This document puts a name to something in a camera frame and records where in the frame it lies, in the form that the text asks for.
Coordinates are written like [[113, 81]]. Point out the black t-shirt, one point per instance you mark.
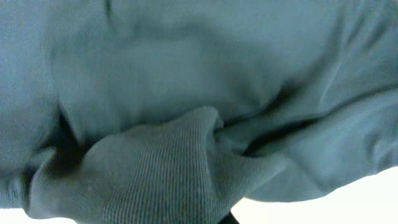
[[172, 111]]

